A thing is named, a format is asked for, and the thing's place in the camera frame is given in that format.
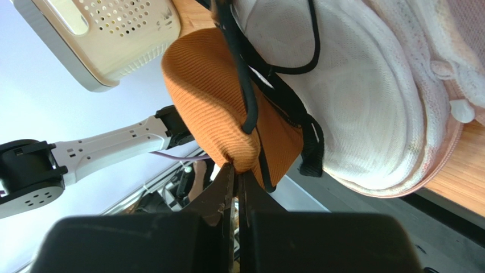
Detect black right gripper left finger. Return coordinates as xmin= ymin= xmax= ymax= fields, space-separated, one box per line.
xmin=31 ymin=163 xmax=235 ymax=272

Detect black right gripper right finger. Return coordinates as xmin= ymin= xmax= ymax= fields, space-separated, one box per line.
xmin=237 ymin=172 xmax=422 ymax=272

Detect orange bra black straps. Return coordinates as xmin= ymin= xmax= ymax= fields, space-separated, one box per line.
xmin=161 ymin=0 xmax=326 ymax=194

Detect floral pink laundry bag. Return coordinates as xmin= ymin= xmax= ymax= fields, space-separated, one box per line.
xmin=232 ymin=1 xmax=484 ymax=198

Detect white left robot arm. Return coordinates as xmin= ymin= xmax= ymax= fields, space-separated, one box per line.
xmin=1 ymin=106 xmax=234 ymax=272

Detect cream plastic laundry basket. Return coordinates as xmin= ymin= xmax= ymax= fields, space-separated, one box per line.
xmin=13 ymin=0 xmax=182 ymax=92

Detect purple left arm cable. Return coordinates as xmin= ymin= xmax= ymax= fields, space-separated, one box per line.
xmin=149 ymin=150 xmax=213 ymax=162

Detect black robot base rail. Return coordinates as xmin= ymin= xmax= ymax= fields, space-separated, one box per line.
xmin=272 ymin=167 xmax=484 ymax=272

